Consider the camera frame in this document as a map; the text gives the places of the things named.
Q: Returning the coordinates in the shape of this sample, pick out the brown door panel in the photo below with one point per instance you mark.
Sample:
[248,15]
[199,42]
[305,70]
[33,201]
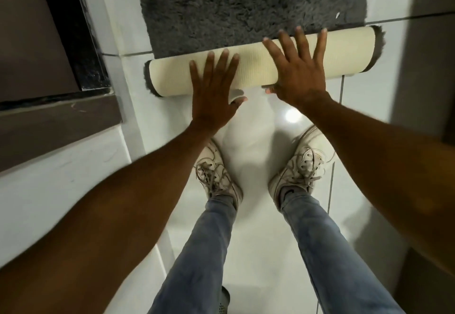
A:
[32,33]

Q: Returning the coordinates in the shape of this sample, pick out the grey perforated bin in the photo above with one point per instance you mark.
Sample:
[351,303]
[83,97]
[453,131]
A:
[224,301]

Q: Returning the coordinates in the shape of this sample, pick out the blue jeans right leg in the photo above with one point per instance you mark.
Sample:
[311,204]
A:
[330,264]

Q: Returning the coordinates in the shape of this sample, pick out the blue jeans leg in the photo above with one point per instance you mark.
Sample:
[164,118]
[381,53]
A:
[330,264]
[199,264]

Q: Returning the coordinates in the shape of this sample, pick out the white sneaker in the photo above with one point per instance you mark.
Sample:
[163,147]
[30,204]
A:
[215,178]
[302,171]

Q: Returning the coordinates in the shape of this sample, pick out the blue jeans left leg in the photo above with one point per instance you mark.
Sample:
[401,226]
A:
[199,264]

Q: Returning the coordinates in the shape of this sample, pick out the grey shaggy floor mat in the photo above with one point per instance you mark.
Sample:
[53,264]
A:
[249,4]

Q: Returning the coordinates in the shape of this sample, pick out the person's right hand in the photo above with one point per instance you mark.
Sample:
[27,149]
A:
[300,75]

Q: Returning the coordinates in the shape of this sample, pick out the person's left hand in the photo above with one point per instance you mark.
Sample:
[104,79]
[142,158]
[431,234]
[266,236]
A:
[211,100]

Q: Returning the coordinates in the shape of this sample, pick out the white right sneaker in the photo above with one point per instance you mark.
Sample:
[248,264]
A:
[302,171]

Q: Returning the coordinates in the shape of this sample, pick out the person's right forearm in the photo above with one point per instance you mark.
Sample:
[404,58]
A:
[391,171]

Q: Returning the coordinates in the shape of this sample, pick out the white left sneaker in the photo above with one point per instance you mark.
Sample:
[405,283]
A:
[215,178]

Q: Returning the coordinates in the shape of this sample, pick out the person's left forearm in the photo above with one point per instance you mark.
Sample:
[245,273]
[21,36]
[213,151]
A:
[106,218]

